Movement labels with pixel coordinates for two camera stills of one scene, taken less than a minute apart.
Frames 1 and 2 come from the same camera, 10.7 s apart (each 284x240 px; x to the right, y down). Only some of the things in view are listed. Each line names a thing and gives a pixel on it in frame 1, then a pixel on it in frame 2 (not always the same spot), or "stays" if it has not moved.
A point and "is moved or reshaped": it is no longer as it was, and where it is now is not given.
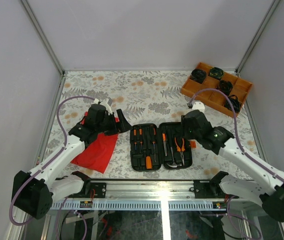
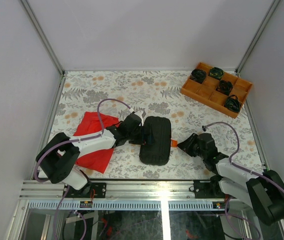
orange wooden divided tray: [205, 76] stays
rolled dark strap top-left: [198, 75] stays
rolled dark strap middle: [225, 86] stays
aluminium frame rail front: [147, 195] stays
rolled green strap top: [216, 73] stays
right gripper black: [184, 126] → [186, 145]
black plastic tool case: [153, 147] is moved or reshaped
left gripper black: [124, 125] → [147, 139]
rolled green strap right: [234, 102] stays
